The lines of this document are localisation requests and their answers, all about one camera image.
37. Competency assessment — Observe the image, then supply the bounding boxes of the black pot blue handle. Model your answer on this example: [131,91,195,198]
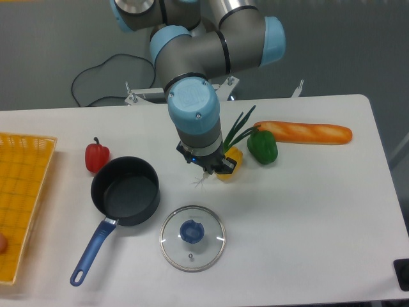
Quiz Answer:
[70,156,160,287]

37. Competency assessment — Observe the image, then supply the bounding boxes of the black corner device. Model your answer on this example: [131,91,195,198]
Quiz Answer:
[393,258,409,292]

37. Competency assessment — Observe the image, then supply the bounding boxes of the white metal mounting bracket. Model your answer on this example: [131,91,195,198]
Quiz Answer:
[124,75,240,106]

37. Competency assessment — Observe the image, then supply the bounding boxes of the white metal clamp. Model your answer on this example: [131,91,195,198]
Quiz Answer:
[291,79,304,98]

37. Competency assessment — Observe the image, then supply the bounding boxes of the yellow bell pepper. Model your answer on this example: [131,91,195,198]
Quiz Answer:
[217,146,243,182]

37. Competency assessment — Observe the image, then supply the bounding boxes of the yellow wicker basket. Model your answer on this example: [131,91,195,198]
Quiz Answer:
[1,132,58,285]

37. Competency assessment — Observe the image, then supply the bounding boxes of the glass lid blue knob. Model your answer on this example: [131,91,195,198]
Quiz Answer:
[158,205,227,273]

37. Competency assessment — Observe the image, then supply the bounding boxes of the red bell pepper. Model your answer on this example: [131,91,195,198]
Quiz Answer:
[84,137,110,173]

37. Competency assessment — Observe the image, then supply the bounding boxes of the orange baguette bread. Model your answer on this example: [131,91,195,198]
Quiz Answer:
[254,120,353,145]

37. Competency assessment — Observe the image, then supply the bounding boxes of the green onion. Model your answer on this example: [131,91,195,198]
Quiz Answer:
[191,104,261,189]

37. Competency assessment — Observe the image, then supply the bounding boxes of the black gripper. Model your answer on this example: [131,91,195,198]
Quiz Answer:
[176,141,237,175]

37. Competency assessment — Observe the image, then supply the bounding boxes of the green bell pepper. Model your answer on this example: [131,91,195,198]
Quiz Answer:
[247,130,278,165]

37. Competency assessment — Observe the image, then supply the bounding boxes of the black cable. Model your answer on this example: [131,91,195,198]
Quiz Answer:
[70,52,157,108]

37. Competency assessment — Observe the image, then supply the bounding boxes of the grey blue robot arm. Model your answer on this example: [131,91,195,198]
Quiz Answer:
[111,1,286,174]

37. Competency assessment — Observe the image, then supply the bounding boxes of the brown item in basket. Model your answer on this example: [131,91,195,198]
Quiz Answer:
[0,233,8,254]

